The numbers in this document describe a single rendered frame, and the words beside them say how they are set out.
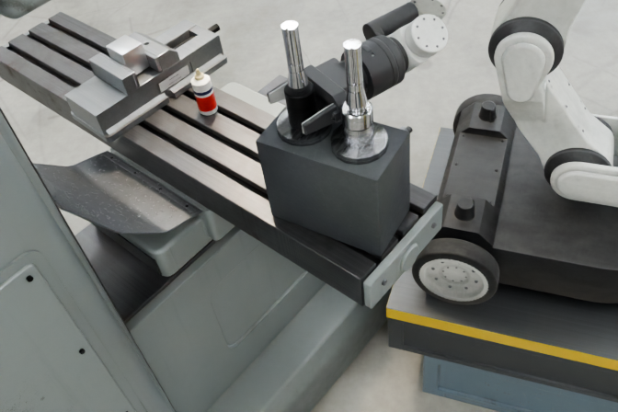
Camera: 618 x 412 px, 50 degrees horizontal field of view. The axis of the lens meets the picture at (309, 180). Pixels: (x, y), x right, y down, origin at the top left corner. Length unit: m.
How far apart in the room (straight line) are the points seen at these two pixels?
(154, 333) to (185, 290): 0.11
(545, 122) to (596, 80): 1.50
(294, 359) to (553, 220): 0.76
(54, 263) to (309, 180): 0.42
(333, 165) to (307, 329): 0.94
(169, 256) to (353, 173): 0.52
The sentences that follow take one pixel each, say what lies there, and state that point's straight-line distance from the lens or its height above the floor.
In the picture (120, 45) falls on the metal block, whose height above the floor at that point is 1.04.
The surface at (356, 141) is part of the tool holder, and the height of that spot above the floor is 1.12.
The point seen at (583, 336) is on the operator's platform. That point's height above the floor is 0.40.
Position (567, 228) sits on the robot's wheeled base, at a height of 0.57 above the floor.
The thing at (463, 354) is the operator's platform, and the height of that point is 0.25.
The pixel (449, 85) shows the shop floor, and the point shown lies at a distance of 2.90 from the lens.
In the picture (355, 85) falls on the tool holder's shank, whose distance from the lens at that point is 0.94.
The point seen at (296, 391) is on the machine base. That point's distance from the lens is 1.84.
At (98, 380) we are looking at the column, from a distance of 1.32.
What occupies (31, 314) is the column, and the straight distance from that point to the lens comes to 1.13.
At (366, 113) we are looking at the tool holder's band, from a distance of 0.97.
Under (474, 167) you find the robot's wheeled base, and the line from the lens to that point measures 1.70.
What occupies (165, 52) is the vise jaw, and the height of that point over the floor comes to 1.01.
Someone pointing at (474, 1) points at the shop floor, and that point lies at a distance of 3.45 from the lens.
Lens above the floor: 1.80
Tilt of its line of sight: 46 degrees down
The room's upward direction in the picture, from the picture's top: 9 degrees counter-clockwise
